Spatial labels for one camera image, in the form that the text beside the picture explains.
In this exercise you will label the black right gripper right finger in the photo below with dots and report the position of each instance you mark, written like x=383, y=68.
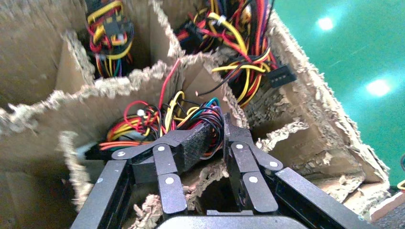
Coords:
x=243, y=164

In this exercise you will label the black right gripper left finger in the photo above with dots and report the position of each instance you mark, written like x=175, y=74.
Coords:
x=177, y=151

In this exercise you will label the brown cardboard box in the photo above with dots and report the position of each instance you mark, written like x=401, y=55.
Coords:
x=316, y=142

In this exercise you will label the open cardboard box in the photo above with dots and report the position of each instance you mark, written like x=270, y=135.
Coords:
x=120, y=94

